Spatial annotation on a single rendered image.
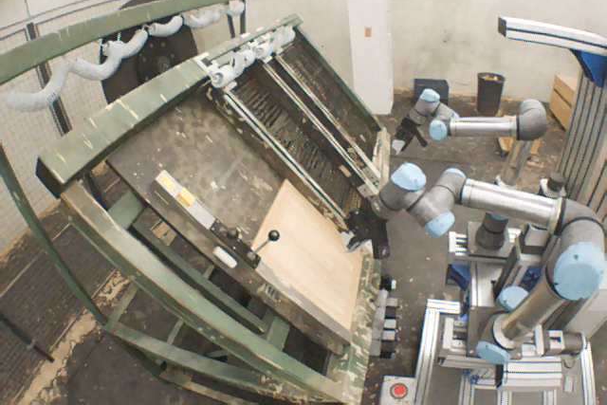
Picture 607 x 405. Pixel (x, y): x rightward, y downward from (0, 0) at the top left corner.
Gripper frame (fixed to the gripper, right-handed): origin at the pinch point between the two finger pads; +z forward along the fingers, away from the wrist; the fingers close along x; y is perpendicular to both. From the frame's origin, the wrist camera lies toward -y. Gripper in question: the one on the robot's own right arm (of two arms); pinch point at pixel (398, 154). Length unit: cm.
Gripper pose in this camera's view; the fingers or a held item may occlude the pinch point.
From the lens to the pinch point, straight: 155.3
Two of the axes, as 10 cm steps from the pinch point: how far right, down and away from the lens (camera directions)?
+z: -3.2, 6.8, 6.6
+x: -3.4, 5.6, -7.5
